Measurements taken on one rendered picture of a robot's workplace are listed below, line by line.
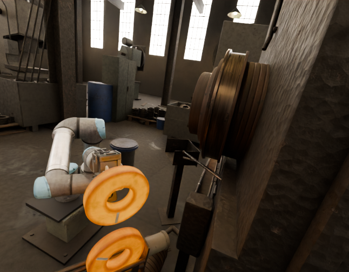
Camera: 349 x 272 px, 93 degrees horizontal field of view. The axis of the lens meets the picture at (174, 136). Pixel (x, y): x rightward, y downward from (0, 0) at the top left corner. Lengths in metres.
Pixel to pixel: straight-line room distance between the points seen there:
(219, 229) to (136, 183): 0.23
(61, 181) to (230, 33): 3.26
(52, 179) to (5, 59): 5.57
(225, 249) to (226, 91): 0.42
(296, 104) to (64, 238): 1.51
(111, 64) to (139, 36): 8.74
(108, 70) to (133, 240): 4.03
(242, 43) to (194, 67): 7.86
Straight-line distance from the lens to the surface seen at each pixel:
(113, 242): 0.54
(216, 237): 0.46
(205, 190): 0.98
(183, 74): 11.30
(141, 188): 0.46
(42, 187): 0.73
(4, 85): 3.78
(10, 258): 1.64
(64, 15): 3.60
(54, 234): 1.62
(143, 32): 12.85
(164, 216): 1.71
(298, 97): 0.31
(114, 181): 0.41
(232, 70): 0.60
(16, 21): 5.80
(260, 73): 0.65
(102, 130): 1.00
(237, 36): 3.47
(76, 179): 0.72
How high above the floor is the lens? 1.20
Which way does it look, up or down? 18 degrees down
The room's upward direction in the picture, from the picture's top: 10 degrees clockwise
